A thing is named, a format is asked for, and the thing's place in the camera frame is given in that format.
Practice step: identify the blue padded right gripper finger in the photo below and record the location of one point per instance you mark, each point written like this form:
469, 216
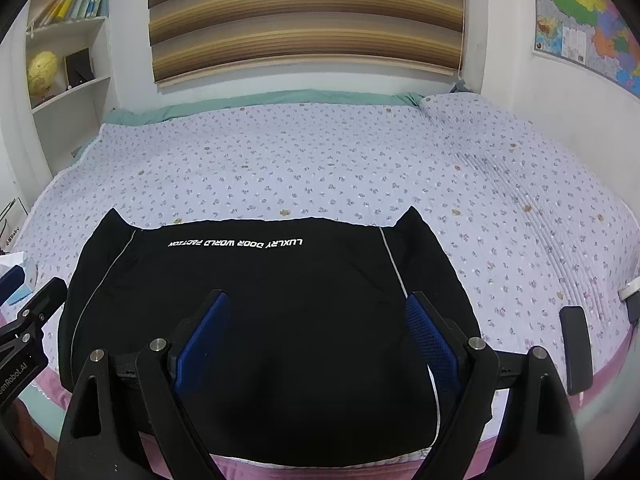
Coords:
10, 282

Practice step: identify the black hooded jacket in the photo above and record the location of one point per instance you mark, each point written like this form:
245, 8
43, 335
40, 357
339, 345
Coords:
309, 361

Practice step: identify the tissue pack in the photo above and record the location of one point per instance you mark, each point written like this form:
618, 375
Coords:
8, 261

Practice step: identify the black smartphone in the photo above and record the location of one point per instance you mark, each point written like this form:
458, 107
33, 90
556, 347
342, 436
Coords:
577, 349

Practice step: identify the floral quilted bedspread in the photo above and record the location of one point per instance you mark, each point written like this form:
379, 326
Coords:
528, 228

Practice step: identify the white bookshelf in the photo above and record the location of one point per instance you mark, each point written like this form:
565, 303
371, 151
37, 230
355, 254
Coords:
67, 119

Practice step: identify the black picture frame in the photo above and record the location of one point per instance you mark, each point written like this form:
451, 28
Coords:
78, 68

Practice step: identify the colourful wall map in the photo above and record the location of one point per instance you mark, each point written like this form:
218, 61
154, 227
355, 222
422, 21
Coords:
591, 33

